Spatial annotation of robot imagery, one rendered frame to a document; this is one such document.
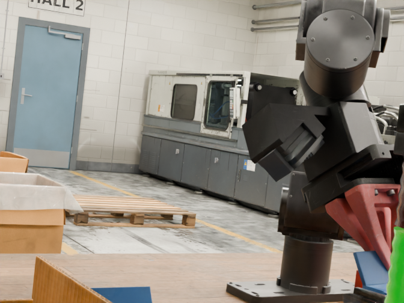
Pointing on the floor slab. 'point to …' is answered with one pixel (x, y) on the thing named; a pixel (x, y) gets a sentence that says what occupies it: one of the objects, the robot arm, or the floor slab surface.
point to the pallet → (134, 205)
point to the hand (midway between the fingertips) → (389, 264)
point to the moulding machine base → (209, 165)
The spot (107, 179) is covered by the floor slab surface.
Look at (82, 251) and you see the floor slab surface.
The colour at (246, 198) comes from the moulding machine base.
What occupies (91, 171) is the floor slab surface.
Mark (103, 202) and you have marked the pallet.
